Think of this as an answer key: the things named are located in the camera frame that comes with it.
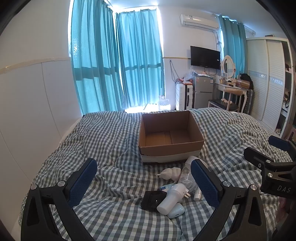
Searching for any white cosmetic tube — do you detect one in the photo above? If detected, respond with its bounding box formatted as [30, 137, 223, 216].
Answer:
[194, 187, 202, 201]

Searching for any clear plastic cup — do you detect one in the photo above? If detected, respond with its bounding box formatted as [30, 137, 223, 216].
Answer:
[178, 156, 198, 194]

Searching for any light blue earbuds case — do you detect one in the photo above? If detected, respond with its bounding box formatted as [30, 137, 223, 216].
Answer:
[167, 202, 185, 219]

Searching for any white handheld device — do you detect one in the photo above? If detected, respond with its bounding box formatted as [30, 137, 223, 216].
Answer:
[157, 183, 190, 215]

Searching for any black pouch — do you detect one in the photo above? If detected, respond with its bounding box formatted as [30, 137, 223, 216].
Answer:
[141, 190, 167, 212]

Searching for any blue floral tissue pack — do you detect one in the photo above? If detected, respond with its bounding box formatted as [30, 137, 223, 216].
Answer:
[159, 183, 175, 192]

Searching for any black seat wooden chair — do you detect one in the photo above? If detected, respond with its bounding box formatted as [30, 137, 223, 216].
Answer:
[208, 92, 241, 112]

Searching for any black bag on desk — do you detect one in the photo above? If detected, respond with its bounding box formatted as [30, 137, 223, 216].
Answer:
[240, 73, 253, 89]

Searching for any white vanity desk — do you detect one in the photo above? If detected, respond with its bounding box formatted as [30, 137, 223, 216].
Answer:
[216, 83, 247, 113]

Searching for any white louvered wardrobe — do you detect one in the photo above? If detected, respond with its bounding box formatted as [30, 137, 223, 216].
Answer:
[247, 37, 295, 138]

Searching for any brown cardboard box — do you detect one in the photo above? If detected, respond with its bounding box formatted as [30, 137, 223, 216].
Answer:
[138, 110, 204, 163]

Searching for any silver mini fridge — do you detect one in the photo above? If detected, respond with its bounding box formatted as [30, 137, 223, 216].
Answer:
[193, 74, 214, 109]

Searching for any checkered bed blanket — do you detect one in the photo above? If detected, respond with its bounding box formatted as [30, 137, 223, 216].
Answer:
[18, 107, 293, 241]

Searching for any white oval vanity mirror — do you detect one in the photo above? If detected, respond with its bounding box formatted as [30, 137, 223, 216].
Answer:
[221, 55, 236, 79]

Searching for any white suitcase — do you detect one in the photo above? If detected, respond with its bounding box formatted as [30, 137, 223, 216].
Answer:
[175, 83, 193, 110]

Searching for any clear water jug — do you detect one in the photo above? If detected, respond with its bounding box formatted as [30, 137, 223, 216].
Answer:
[158, 95, 171, 111]

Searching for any teal curtain right panel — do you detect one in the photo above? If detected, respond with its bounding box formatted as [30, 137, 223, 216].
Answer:
[218, 15, 247, 77]

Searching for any teal curtain panel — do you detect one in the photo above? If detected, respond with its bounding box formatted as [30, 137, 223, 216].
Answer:
[70, 1, 125, 114]
[218, 15, 247, 77]
[116, 9, 165, 108]

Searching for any white air conditioner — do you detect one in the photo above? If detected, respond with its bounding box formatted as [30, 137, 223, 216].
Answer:
[180, 14, 219, 31]

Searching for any teal curtain middle panel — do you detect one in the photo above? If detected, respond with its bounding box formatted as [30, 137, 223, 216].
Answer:
[116, 9, 165, 108]

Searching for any teal curtain left panel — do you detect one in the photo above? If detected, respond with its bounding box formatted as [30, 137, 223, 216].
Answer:
[70, 1, 125, 114]

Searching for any black wall television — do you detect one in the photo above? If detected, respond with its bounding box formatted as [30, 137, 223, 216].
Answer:
[190, 46, 220, 70]

